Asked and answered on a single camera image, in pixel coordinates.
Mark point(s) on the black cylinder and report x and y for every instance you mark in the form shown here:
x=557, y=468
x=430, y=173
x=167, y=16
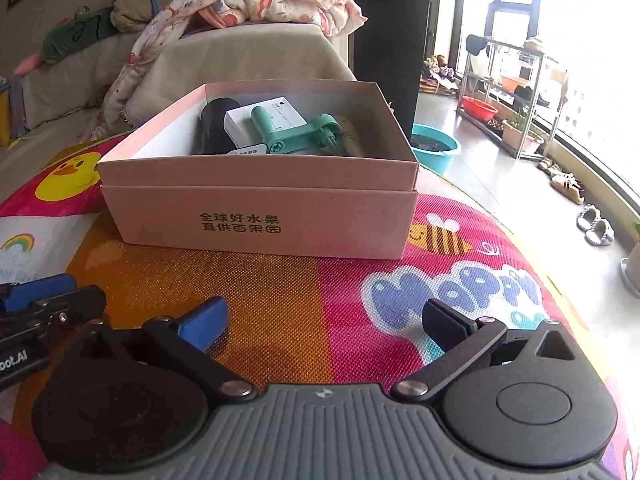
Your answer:
x=217, y=125

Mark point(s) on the beige covered sofa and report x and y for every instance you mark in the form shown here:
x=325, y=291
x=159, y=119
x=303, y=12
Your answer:
x=280, y=55

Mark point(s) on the green plush toy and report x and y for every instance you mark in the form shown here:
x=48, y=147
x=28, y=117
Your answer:
x=75, y=35

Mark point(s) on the small white box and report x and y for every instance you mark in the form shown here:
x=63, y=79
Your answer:
x=250, y=117

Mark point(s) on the metal shelf rack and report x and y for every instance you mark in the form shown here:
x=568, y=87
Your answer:
x=520, y=60

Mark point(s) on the beige sandals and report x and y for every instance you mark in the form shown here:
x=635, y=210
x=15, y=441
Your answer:
x=567, y=187

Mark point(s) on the rectangular plant pot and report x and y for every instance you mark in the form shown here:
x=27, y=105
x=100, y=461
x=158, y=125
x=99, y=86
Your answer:
x=520, y=135

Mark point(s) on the teal plastic basin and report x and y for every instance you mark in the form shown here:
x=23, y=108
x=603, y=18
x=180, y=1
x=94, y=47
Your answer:
x=435, y=145

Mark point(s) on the beige pillow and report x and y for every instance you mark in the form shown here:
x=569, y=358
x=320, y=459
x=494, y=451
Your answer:
x=130, y=12

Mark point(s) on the white slippers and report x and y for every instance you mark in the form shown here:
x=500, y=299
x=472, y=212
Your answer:
x=597, y=225

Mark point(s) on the blue patterned cloth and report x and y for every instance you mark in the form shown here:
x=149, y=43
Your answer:
x=17, y=110

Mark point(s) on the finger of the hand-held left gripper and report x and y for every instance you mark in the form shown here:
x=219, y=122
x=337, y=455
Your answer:
x=60, y=305
x=15, y=296

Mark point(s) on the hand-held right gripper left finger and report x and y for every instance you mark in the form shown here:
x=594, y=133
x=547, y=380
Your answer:
x=205, y=327

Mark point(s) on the yellow cushion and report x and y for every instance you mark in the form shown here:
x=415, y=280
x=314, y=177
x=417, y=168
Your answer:
x=4, y=120

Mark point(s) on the brown shoes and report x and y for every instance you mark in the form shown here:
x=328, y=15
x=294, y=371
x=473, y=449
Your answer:
x=550, y=166

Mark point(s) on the red plastic basin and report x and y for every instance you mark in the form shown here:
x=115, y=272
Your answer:
x=479, y=108

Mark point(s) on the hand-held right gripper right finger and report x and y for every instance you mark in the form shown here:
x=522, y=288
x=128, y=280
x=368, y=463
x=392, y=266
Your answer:
x=445, y=322

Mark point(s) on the green plastic tool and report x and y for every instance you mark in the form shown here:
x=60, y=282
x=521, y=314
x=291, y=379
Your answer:
x=285, y=135

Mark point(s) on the orange plastic basin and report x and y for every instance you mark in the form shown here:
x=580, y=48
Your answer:
x=514, y=84

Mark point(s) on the pile of plush toys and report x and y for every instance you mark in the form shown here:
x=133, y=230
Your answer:
x=440, y=72

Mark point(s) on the colourful printed blanket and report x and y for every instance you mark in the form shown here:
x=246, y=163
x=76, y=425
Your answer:
x=310, y=310

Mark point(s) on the pink cardboard box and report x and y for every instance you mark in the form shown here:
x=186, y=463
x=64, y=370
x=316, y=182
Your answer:
x=260, y=210

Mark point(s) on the pink floral baby blanket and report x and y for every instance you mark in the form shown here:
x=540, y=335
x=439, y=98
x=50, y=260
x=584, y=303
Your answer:
x=270, y=0

